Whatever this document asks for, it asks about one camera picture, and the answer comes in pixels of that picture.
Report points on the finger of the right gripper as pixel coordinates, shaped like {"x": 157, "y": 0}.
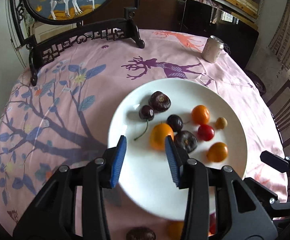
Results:
{"x": 275, "y": 161}

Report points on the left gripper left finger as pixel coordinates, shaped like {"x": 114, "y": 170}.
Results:
{"x": 51, "y": 214}

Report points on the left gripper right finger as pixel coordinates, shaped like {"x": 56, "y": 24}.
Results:
{"x": 240, "y": 215}

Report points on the small orange kumquat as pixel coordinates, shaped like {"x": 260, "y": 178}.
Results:
{"x": 158, "y": 135}

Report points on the dark wooden chair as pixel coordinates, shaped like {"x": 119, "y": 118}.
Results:
{"x": 282, "y": 117}

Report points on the orange mandarin on plate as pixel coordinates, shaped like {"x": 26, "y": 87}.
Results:
{"x": 174, "y": 229}

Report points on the tan longan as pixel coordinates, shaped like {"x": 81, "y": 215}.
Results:
{"x": 221, "y": 123}

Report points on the dark water chestnut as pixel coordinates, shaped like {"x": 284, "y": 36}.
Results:
{"x": 186, "y": 140}
{"x": 159, "y": 102}
{"x": 141, "y": 233}

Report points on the white round plate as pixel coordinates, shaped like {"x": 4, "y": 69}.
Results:
{"x": 158, "y": 181}

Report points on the red cherry tomato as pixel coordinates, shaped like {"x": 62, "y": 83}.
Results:
{"x": 205, "y": 132}

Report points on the pink deer tablecloth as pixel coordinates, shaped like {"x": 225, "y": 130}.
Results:
{"x": 65, "y": 118}

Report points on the dark cherry with stem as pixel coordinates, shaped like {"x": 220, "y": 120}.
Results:
{"x": 145, "y": 113}

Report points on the black cabinet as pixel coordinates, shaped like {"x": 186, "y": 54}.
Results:
{"x": 204, "y": 20}

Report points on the beige drink can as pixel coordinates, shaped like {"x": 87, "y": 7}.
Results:
{"x": 212, "y": 49}

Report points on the black framed deer screen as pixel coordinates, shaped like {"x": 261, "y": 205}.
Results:
{"x": 69, "y": 12}

